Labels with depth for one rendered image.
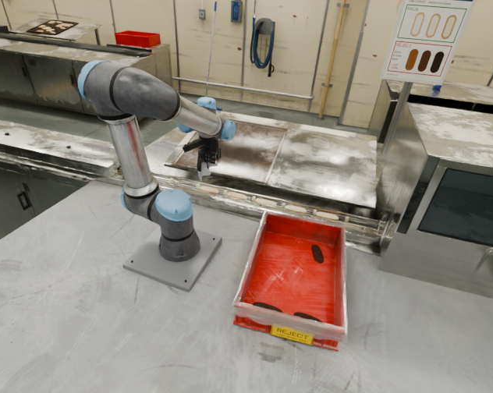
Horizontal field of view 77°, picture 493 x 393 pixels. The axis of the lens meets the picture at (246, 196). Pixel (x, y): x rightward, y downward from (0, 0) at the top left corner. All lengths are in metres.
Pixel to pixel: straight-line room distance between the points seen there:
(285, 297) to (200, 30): 4.69
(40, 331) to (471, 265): 1.36
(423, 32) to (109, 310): 1.89
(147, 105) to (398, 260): 0.98
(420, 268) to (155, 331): 0.92
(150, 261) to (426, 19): 1.73
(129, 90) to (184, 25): 4.64
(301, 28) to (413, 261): 4.07
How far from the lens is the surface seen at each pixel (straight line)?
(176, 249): 1.13
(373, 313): 1.15
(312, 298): 1.12
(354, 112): 4.78
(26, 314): 1.20
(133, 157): 1.02
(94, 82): 0.92
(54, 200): 2.04
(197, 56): 5.43
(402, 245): 1.22
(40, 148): 1.92
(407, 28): 1.99
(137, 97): 0.84
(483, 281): 1.37
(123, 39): 5.02
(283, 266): 1.19
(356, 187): 1.57
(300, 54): 4.96
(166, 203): 1.05
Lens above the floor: 1.68
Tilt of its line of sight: 35 degrees down
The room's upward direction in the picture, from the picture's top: 4 degrees clockwise
